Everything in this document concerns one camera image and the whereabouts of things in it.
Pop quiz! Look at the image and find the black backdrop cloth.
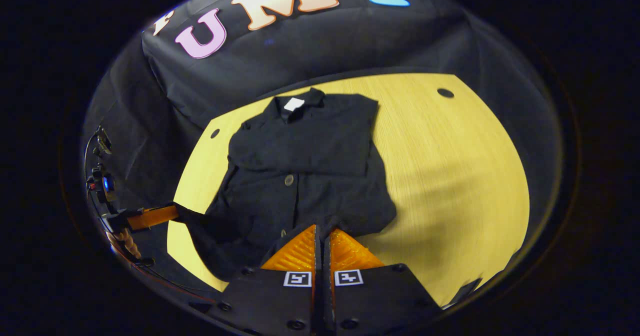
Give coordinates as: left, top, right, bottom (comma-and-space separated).
82, 0, 563, 277

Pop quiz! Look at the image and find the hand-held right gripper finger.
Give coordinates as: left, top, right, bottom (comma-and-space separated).
323, 228, 444, 336
220, 225, 321, 336

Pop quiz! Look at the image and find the black button shirt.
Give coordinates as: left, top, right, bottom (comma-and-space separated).
175, 87, 398, 282

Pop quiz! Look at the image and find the dark flat object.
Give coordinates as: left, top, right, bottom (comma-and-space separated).
444, 277, 484, 310

